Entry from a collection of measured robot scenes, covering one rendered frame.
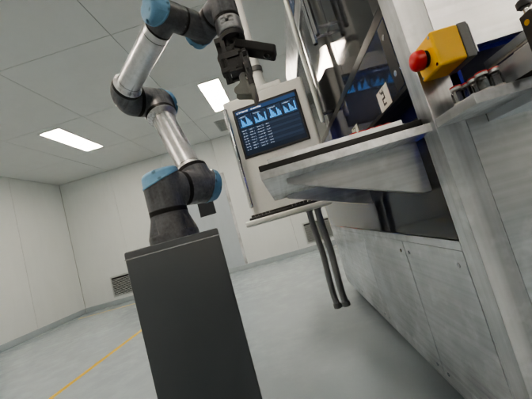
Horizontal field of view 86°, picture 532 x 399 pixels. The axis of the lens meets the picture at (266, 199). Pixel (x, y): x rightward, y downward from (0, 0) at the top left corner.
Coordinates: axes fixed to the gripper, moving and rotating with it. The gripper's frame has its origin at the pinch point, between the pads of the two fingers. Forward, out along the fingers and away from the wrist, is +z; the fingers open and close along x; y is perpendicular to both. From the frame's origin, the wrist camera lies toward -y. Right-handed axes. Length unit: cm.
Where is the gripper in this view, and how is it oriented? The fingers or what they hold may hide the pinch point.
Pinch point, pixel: (257, 100)
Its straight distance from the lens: 83.9
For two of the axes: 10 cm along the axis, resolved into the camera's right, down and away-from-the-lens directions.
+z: 2.7, 9.6, -0.9
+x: -0.7, -0.7, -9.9
